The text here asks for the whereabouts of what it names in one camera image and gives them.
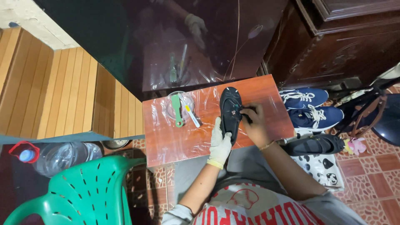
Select white toothbrush with yellow grip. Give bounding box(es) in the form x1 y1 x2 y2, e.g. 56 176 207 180
179 95 201 128

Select glossy dark cabinet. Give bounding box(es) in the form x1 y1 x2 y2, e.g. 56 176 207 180
32 0 289 101

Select clear glass bowl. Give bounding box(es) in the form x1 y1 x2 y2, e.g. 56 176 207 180
165 91 196 121

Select metal bowl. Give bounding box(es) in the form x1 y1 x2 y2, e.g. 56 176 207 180
101 139 131 150

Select small black brush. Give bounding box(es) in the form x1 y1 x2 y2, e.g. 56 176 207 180
241 106 257 124

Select clear plastic sheet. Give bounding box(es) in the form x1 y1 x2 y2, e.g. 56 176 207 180
146 82 283 158

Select black slip-on shoe with embroidery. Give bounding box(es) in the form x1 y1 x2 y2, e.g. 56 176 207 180
219 87 244 147

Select person's left hand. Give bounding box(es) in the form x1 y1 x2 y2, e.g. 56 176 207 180
207 117 233 170

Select person's white printed shirt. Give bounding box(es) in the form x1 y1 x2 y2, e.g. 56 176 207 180
161 183 368 225

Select navy sneaker with white laces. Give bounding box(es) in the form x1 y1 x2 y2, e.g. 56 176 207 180
287 106 344 131
279 88 329 110

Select large clear water bottle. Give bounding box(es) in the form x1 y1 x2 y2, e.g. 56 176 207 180
8 140 104 178

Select person's grey trousers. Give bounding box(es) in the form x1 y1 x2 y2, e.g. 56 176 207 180
173 145 300 207

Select brown bag strap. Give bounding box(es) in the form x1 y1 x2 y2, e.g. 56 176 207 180
351 94 388 139

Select light wooden slatted panel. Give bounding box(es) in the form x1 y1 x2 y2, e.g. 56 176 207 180
0 26 145 140

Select black chair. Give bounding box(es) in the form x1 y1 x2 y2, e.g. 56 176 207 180
334 76 400 147

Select pink plush toy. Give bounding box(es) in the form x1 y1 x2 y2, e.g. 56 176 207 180
343 137 367 156

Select person's right hand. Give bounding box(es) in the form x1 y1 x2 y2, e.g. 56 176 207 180
240 103 275 149

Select green plastic scrubbing tool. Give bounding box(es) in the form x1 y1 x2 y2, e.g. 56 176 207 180
171 94 184 128

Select gold bracelet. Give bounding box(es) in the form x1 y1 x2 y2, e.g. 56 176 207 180
259 140 276 152

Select white bag with black print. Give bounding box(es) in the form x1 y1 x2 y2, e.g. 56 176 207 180
290 153 345 192

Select dark carved wooden cabinet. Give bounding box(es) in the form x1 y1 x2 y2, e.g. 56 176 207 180
262 0 400 92

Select green plastic chair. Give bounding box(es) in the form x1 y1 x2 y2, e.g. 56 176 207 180
3 155 147 225

